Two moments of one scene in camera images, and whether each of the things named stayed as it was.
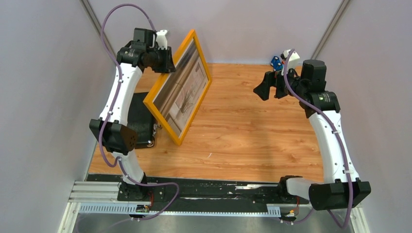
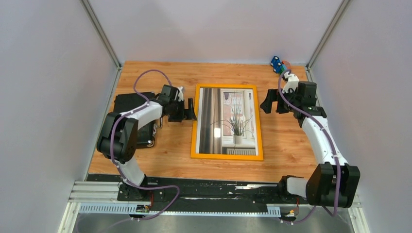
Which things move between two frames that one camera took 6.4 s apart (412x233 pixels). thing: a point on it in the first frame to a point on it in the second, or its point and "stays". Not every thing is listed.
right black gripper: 271,78 to 273,95
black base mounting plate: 180,193 stays
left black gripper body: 159,60 to 177,113
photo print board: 179,96 to 227,123
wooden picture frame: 180,53 to 260,157
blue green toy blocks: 276,63 stays
